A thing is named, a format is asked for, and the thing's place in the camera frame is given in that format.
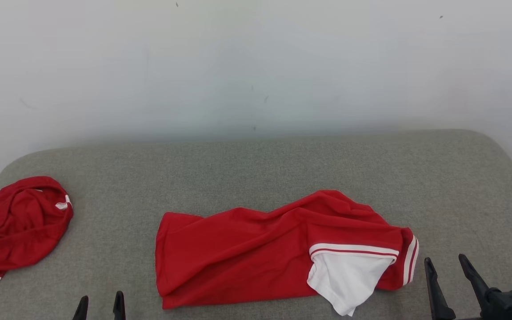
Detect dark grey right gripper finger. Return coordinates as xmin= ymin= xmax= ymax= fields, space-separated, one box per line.
xmin=458 ymin=254 xmax=493 ymax=308
xmin=424 ymin=257 xmax=456 ymax=320

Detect grey fabric sofa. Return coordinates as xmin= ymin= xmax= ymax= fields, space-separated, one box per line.
xmin=0 ymin=129 xmax=512 ymax=320

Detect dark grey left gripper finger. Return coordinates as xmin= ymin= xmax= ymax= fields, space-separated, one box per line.
xmin=113 ymin=291 xmax=126 ymax=320
xmin=72 ymin=296 xmax=89 ymax=320

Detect red shorts with white stripes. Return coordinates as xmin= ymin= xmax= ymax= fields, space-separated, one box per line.
xmin=0 ymin=176 xmax=74 ymax=288

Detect red jersey with white trim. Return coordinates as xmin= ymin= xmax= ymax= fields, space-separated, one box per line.
xmin=155 ymin=190 xmax=420 ymax=317

